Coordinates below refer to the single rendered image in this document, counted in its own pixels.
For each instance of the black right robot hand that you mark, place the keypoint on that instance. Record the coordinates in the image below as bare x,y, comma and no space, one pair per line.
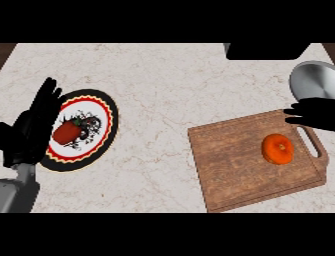
327,115

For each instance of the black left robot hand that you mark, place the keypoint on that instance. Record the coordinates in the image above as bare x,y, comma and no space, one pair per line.
33,126

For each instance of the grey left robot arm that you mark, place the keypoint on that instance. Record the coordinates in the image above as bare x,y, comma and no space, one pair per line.
8,193

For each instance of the silver metal pan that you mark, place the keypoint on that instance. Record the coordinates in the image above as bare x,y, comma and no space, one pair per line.
320,81

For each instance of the orange round squash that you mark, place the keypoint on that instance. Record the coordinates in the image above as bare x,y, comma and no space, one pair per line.
278,148

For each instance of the brown wooden cutting board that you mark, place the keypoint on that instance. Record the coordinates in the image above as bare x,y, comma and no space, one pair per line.
246,160

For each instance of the red bell pepper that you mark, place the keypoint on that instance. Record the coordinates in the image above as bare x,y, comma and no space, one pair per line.
67,132

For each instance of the black rimmed patterned plate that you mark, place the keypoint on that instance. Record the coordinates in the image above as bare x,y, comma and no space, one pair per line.
89,133

